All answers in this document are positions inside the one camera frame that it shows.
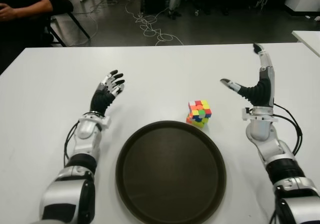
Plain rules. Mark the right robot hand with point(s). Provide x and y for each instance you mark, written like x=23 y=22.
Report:
x=262 y=94

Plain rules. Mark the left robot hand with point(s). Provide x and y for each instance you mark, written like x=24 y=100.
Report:
x=101 y=100

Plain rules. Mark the multicoloured Rubik's cube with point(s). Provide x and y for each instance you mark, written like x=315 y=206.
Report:
x=198 y=111

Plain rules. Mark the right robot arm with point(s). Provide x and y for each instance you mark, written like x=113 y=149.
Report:
x=260 y=131

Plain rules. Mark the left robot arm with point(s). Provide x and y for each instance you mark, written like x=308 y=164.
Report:
x=85 y=144

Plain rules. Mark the round dark brown plate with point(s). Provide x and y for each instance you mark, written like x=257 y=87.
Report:
x=170 y=174

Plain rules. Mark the white side table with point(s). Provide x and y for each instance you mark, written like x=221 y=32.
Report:
x=310 y=40

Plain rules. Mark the black chair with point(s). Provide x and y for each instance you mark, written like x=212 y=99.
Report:
x=63 y=6

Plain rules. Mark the small white floor device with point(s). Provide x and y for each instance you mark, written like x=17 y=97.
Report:
x=197 y=12

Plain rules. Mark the seated person in black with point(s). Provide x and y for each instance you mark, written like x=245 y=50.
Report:
x=30 y=9

